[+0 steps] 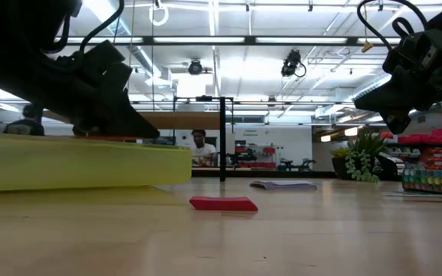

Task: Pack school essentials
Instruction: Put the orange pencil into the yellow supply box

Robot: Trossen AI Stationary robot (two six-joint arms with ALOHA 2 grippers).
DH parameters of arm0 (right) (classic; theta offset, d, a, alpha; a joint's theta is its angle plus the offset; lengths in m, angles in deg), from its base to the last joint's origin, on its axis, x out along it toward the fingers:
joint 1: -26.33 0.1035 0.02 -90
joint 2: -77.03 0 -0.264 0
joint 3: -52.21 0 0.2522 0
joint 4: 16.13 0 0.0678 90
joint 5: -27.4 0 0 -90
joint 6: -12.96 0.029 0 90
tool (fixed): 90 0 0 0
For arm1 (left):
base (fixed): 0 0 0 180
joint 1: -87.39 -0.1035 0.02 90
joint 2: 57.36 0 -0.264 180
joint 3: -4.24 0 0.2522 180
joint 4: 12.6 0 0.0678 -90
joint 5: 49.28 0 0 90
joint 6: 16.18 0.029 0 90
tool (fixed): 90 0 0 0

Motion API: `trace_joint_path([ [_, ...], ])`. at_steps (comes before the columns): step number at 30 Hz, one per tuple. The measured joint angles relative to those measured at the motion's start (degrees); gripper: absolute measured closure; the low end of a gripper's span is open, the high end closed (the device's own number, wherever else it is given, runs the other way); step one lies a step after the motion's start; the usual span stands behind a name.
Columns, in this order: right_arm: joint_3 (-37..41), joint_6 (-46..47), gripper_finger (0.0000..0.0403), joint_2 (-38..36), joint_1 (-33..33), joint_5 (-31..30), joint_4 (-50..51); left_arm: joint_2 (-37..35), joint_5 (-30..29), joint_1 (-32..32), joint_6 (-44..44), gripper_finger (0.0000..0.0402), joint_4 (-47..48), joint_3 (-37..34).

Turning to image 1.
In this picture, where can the green trailing plant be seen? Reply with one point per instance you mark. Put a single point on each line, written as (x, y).
(367, 161)

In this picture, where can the black rounded seat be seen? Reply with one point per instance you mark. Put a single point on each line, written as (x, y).
(391, 165)

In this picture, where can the red white work cart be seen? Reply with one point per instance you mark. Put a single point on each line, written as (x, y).
(255, 165)

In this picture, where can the yellow-green translucent plastic box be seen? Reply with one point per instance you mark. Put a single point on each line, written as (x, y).
(71, 165)

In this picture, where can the black beam with lights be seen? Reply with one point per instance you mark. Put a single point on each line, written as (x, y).
(249, 40)

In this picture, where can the round black spotlight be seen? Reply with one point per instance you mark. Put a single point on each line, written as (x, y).
(195, 67)

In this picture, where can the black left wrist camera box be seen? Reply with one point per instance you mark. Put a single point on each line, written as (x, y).
(106, 65)

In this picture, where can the wooden tabletop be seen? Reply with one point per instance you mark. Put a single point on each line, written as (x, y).
(182, 120)

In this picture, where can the black background robot arm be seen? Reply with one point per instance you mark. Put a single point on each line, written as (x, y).
(244, 157)

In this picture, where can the red eraser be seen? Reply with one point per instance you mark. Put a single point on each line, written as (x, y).
(223, 203)

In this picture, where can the black metal frame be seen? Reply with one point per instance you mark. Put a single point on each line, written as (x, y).
(223, 145)

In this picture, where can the small plant dark pot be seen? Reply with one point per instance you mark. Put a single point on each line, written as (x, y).
(340, 163)

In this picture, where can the glowing wall lamp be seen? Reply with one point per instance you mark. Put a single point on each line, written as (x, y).
(325, 138)
(350, 131)

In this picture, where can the colourful paint set box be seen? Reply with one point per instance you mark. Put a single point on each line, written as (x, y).
(432, 181)

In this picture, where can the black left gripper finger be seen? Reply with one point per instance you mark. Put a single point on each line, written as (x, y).
(121, 122)

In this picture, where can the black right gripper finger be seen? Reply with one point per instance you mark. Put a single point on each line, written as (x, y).
(386, 96)

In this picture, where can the person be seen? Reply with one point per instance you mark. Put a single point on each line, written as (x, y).
(203, 149)
(25, 124)

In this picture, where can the black background equipment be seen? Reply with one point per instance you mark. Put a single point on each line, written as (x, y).
(297, 165)

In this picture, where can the yellow hanging tag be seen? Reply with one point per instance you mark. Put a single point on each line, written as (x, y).
(367, 46)

